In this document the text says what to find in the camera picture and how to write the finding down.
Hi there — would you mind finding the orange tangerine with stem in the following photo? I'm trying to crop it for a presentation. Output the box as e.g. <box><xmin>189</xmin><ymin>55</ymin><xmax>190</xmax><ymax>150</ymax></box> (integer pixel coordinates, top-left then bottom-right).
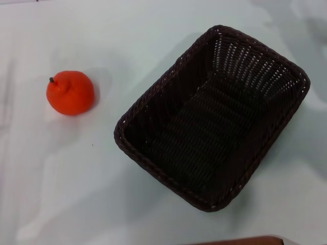
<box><xmin>46</xmin><ymin>70</ymin><xmax>96</xmax><ymax>116</ymax></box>

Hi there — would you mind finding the black woven rectangular basket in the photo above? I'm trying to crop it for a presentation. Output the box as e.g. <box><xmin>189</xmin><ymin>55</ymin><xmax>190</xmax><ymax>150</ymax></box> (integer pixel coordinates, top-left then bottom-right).
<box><xmin>113</xmin><ymin>24</ymin><xmax>312</xmax><ymax>213</ymax></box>

